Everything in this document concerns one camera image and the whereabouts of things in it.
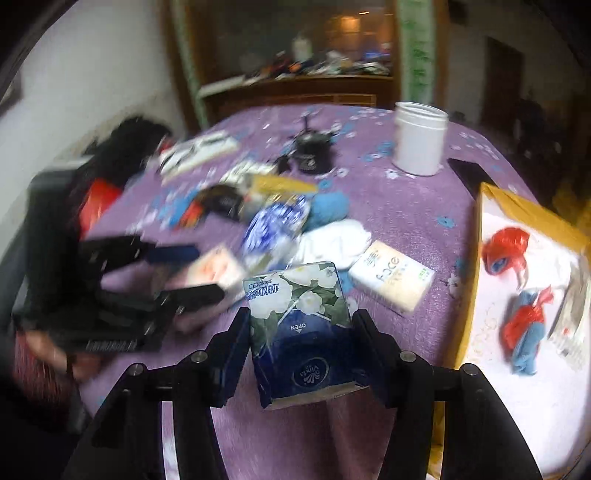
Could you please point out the person's left forearm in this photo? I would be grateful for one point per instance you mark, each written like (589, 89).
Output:
(32, 387)

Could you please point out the wooden counter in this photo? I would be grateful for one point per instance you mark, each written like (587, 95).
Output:
(300, 87)

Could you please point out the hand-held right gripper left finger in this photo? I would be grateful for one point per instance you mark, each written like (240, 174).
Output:
(233, 364)

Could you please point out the white plastic jar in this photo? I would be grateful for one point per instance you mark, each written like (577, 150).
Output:
(418, 143)

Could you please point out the pink tissue pack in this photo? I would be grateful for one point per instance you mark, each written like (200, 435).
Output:
(212, 270)

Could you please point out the yellow cardboard box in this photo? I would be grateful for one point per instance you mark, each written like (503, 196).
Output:
(464, 332)

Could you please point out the pile of assorted tools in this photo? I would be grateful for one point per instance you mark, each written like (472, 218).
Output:
(323, 64)

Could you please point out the purple floral tablecloth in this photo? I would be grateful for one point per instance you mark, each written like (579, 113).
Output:
(406, 203)

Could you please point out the blue fluffy cloth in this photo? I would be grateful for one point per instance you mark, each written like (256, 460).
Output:
(330, 205)

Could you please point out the white plastic jug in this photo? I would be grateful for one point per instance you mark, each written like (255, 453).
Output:
(302, 46)

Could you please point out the lemon print tissue pack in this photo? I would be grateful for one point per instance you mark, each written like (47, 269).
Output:
(242, 170)

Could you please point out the yellow packet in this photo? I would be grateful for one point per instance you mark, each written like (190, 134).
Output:
(281, 184)

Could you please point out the black bag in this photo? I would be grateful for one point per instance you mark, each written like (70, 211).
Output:
(129, 143)

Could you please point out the red bag with blue cloth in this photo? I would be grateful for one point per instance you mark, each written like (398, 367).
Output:
(526, 323)
(508, 244)

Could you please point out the black snack packet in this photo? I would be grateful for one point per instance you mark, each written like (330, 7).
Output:
(221, 198)

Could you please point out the white towel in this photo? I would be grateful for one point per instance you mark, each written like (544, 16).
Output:
(332, 242)

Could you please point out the black phone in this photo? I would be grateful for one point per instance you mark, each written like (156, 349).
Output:
(471, 175)

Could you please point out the blue and red packet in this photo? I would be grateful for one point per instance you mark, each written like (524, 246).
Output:
(184, 212)

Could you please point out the white printed packet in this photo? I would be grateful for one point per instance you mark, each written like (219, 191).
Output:
(570, 314)

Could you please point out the blue white patterned tissue pack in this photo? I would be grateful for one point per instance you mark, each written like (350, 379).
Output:
(272, 226)

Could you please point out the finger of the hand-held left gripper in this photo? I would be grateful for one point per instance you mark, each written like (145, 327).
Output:
(173, 253)
(198, 295)

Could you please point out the red box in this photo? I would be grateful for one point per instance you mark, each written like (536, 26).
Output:
(99, 205)

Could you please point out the green bamboo wall sticker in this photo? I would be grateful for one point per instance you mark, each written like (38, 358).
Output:
(418, 55)

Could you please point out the dark wooden door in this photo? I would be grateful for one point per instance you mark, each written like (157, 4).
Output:
(501, 78)

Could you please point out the dark blue floral tissue pack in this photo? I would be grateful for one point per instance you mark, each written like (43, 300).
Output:
(300, 332)

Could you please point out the lined paper notebook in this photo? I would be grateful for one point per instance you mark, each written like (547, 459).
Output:
(203, 147)

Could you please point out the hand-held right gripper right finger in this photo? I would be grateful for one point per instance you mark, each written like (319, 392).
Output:
(376, 364)

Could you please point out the black electric motor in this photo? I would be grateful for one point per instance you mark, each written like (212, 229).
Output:
(314, 154)

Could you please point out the person's left hand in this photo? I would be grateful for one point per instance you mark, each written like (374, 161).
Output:
(44, 348)

